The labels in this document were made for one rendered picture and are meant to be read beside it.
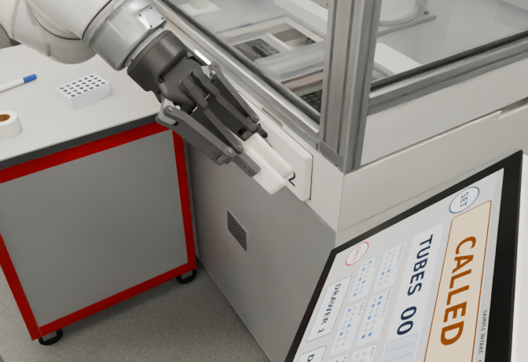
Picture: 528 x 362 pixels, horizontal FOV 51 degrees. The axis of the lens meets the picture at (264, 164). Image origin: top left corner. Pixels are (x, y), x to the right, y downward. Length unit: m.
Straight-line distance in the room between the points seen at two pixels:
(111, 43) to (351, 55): 0.38
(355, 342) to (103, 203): 1.14
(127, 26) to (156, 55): 0.04
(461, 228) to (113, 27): 0.44
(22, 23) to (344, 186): 0.58
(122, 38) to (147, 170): 0.99
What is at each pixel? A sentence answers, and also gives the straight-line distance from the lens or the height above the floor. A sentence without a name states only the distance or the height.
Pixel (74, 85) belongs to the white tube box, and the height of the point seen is 0.80.
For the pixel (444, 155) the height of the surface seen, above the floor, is 0.88.
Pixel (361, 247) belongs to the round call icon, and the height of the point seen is 1.02.
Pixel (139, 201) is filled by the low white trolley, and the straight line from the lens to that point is 1.68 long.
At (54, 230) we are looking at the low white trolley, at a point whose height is 0.48.
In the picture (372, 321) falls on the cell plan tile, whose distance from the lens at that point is 0.61.
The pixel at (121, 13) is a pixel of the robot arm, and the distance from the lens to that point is 0.67.
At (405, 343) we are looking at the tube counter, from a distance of 0.55.
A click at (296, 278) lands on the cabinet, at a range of 1.33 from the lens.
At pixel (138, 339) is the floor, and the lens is 1.94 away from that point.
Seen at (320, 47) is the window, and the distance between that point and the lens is 0.97.
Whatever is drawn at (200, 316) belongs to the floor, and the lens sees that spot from 1.96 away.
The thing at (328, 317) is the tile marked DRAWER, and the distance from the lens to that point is 0.69.
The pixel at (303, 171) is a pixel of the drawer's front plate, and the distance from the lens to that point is 1.07.
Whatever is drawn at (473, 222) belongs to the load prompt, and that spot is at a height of 1.16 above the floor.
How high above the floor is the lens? 1.56
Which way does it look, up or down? 38 degrees down
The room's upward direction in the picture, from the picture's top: straight up
